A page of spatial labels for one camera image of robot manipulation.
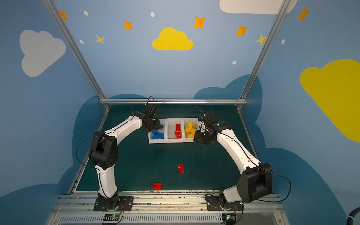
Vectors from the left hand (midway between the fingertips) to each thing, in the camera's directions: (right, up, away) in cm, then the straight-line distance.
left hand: (159, 125), depth 96 cm
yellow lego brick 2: (+23, -8, +5) cm, 25 cm away
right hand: (+26, -7, -14) cm, 31 cm away
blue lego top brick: (-3, -9, +4) cm, 10 cm away
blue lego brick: (-4, -6, +5) cm, 8 cm away
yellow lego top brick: (+20, -4, +6) cm, 22 cm away
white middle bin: (+8, -9, +4) cm, 13 cm away
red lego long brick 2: (+13, -7, +4) cm, 16 cm away
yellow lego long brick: (+25, -4, +6) cm, 26 cm away
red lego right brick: (+16, -26, -10) cm, 32 cm away
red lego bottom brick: (+2, -34, -16) cm, 38 cm away
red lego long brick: (+13, -2, +9) cm, 16 cm away
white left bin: (+2, +2, +5) cm, 6 cm away
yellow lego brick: (+23, 0, +5) cm, 24 cm away
